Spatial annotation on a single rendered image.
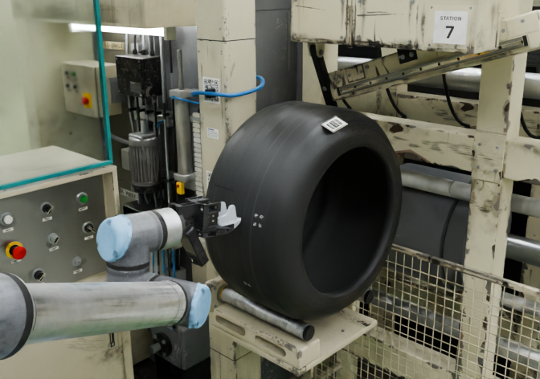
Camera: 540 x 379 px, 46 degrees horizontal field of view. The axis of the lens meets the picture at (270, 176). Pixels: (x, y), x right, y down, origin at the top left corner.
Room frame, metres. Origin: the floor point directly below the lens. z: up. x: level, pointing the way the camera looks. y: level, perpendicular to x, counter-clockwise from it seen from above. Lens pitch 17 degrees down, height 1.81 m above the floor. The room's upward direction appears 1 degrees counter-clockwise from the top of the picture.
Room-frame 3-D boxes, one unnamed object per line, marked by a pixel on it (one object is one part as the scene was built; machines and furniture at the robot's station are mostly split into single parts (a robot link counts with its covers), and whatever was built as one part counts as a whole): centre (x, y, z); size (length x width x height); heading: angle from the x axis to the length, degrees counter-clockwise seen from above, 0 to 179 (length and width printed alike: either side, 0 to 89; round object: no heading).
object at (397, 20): (1.86, -0.37, 1.71); 0.61 x 0.25 x 0.15; 46
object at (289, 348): (1.64, 0.02, 0.84); 0.36 x 0.09 x 0.06; 46
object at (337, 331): (1.74, -0.07, 0.80); 0.37 x 0.36 x 0.02; 136
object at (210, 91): (1.90, 0.12, 1.51); 0.19 x 0.19 x 0.06; 46
